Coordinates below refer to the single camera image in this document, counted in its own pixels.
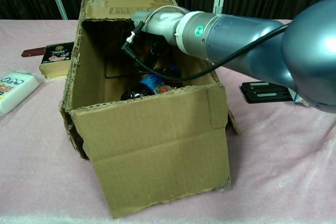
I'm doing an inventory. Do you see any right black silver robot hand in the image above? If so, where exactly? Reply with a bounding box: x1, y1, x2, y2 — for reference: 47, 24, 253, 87
131, 10, 186, 57

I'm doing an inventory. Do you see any brown cardboard shipping box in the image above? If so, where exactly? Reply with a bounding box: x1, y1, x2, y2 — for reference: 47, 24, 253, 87
59, 0, 241, 219

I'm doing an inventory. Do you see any dark brown snack packet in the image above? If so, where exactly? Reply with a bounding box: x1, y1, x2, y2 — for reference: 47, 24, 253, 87
20, 47, 46, 58

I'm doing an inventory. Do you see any dark bottle with blue label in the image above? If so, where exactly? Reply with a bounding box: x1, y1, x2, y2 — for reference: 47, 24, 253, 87
120, 64, 183, 101

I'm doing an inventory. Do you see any black and gold tin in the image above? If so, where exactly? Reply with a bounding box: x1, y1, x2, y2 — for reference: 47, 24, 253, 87
39, 41, 75, 80

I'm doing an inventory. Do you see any white tissue packet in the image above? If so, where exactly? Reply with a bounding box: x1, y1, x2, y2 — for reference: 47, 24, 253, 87
0, 69, 46, 119

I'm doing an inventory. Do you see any pink table cloth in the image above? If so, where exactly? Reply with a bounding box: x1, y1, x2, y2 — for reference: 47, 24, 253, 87
0, 18, 336, 224

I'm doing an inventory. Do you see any black right hand cable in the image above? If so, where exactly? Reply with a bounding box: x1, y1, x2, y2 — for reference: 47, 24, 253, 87
121, 5, 289, 82

